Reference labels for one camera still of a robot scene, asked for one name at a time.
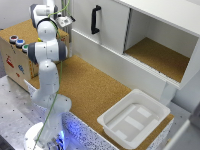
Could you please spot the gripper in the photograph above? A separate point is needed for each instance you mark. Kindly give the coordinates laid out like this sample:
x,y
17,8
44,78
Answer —
x,y
65,21

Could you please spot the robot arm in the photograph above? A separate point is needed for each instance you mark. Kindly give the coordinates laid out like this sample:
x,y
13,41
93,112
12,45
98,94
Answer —
x,y
46,80

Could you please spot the white sliding door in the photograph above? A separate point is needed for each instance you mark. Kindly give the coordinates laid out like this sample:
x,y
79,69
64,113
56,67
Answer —
x,y
111,23

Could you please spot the green button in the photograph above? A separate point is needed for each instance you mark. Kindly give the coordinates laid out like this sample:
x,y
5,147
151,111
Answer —
x,y
25,47

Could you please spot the blue button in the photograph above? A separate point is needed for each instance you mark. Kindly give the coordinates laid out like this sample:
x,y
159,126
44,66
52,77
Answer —
x,y
20,42

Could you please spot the red button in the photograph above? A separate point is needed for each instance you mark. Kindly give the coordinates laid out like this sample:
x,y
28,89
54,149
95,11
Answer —
x,y
13,38

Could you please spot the wooden drawer box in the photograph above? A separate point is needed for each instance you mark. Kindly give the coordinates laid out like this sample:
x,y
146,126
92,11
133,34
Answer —
x,y
16,63

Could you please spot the white cabinet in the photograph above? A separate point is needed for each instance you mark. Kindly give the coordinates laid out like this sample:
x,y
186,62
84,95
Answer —
x,y
173,13

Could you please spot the white plastic box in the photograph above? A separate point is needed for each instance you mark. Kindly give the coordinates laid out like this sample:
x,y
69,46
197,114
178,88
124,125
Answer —
x,y
133,121

